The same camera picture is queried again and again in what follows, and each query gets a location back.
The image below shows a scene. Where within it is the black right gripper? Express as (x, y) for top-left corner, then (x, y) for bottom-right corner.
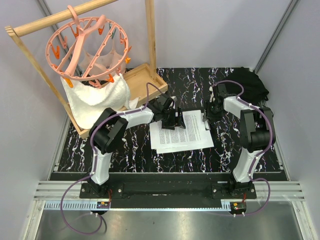
(202, 100), (222, 123)

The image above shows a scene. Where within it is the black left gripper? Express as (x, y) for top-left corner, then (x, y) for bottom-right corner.
(160, 107), (185, 131)

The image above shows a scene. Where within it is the printed paper sheet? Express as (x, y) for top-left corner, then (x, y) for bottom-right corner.
(150, 128), (214, 154)
(149, 110), (214, 154)

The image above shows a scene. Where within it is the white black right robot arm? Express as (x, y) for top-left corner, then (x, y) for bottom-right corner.
(203, 80), (276, 199)

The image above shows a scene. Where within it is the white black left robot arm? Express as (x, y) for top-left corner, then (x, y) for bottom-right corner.
(87, 93), (186, 198)

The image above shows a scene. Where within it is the black marble pattern mat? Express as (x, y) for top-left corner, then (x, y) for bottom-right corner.
(48, 66), (291, 181)

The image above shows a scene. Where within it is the black cloth bundle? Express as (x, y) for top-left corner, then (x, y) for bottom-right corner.
(232, 67), (269, 105)

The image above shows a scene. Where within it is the sheer pink mesh garment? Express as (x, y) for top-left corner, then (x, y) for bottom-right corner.
(78, 40), (123, 76)

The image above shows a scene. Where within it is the white towel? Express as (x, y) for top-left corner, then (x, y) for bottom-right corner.
(60, 74), (139, 129)

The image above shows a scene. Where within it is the pink round clip hanger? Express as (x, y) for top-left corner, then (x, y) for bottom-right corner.
(45, 5), (132, 89)

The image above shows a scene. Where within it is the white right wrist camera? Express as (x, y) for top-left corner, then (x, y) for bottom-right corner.
(209, 86), (215, 103)

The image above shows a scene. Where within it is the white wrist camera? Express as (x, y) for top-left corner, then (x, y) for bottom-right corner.
(170, 96), (177, 102)
(209, 86), (215, 103)

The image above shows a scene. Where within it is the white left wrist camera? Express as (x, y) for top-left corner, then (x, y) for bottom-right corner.
(170, 96), (177, 102)

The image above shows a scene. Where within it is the wooden drying rack frame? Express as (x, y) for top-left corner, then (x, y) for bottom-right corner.
(4, 0), (169, 140)

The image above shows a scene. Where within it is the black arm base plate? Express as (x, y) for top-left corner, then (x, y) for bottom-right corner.
(79, 172), (257, 200)

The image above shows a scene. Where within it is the aluminium rail frame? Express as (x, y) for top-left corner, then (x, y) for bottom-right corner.
(24, 162), (319, 240)

